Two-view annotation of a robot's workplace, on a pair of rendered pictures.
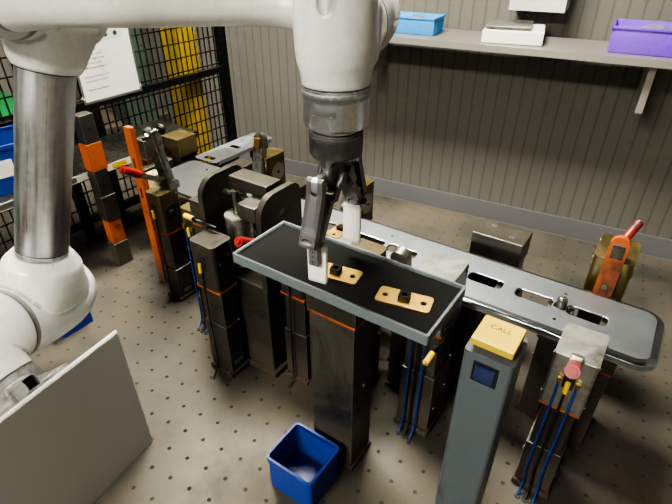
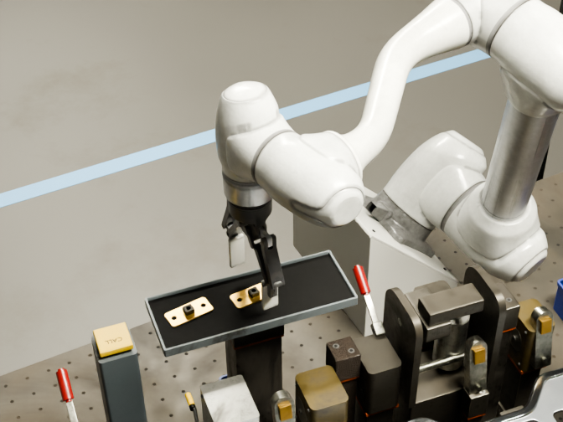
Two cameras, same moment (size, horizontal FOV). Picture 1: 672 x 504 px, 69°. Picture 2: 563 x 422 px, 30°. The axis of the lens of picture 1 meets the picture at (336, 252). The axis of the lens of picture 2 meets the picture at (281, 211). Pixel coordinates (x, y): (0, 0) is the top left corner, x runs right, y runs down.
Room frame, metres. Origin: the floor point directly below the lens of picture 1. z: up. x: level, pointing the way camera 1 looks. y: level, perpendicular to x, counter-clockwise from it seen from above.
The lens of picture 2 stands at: (1.50, -1.08, 2.54)
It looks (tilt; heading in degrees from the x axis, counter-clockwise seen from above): 41 degrees down; 126
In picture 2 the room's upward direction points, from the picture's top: 1 degrees counter-clockwise
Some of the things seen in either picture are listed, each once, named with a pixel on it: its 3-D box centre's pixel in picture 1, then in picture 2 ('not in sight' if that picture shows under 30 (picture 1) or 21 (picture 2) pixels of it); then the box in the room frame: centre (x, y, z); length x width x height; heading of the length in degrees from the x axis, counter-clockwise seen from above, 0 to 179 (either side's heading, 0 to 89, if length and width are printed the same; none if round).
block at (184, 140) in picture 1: (187, 183); not in sight; (1.59, 0.52, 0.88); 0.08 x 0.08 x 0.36; 56
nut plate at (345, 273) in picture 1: (335, 270); (253, 292); (0.65, 0.00, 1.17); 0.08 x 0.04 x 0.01; 65
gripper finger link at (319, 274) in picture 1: (317, 261); (236, 250); (0.60, 0.03, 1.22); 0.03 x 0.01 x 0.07; 65
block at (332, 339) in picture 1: (342, 372); (255, 383); (0.66, -0.01, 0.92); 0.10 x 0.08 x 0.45; 56
